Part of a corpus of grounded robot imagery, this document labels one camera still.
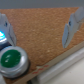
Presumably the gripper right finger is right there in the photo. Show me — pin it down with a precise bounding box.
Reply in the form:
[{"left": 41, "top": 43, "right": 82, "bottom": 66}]
[{"left": 63, "top": 7, "right": 84, "bottom": 49}]

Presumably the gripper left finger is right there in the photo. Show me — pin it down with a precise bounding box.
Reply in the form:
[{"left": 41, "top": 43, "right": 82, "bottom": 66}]
[{"left": 0, "top": 12, "right": 17, "bottom": 47}]

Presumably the blue button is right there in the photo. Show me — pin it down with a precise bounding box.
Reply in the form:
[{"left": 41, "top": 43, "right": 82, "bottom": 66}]
[{"left": 0, "top": 29, "right": 9, "bottom": 46}]

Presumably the green button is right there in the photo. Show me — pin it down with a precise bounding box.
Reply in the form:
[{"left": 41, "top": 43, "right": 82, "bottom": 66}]
[{"left": 0, "top": 44, "right": 31, "bottom": 80}]

